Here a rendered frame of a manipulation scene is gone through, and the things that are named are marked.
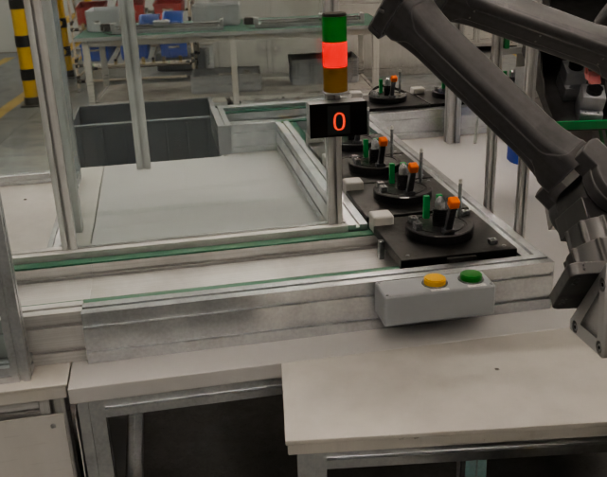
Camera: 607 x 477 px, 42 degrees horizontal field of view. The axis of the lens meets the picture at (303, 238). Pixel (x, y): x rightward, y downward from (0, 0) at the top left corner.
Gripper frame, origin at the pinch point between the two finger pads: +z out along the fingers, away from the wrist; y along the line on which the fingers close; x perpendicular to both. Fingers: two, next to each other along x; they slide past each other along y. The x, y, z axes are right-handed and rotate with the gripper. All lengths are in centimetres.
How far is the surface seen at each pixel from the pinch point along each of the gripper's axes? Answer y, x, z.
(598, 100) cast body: -1.3, 2.5, 11.7
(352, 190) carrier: 44, 12, 55
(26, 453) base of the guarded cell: 108, 61, 2
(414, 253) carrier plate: 35.3, 29.5, 17.3
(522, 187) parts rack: 9.7, 16.6, 29.6
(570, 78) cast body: 1.7, -3.7, 17.7
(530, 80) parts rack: 8.9, -4.1, 20.1
